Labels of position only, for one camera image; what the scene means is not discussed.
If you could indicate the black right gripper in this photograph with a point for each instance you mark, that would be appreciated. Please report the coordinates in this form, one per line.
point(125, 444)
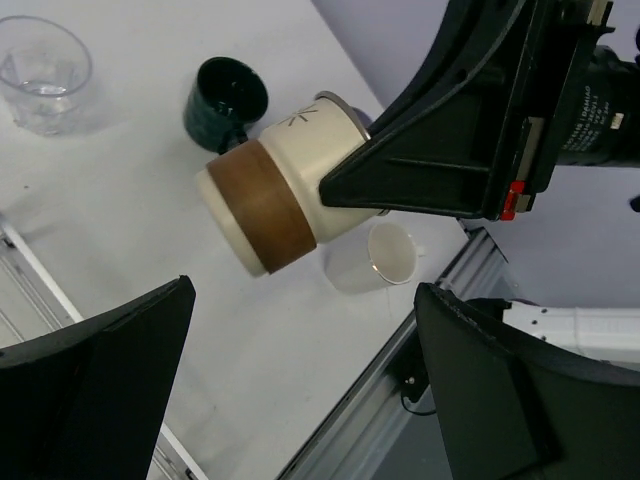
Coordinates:
point(585, 105)

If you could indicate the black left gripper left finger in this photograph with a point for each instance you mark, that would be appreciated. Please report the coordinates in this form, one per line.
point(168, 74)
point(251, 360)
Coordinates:
point(88, 401)

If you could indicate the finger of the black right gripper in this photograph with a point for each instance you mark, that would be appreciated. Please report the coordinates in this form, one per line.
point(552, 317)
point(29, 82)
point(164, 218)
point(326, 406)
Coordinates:
point(448, 146)

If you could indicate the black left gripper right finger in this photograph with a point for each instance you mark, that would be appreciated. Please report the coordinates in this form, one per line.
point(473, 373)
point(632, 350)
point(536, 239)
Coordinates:
point(512, 406)

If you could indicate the cream tumbler with brown band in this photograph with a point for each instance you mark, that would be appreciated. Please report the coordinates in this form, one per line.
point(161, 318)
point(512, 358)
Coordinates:
point(264, 193)

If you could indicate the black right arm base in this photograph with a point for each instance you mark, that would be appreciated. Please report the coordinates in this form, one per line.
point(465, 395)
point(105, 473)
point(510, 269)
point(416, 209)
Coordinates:
point(412, 377)

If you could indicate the white ceramic mug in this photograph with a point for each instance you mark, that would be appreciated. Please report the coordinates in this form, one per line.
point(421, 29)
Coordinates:
point(371, 258)

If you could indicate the dark green mug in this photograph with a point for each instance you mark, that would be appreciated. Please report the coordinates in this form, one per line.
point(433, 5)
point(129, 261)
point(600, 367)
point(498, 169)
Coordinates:
point(226, 99)

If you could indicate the clear glass tumbler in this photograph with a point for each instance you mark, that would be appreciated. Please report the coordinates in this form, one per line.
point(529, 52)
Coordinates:
point(46, 72)

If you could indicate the white wire dish rack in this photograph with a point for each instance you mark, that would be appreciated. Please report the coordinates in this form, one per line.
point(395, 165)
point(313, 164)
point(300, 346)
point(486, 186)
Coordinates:
point(33, 304)

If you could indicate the aluminium rail frame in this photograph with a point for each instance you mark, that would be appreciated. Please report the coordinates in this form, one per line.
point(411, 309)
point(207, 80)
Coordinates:
point(355, 438)

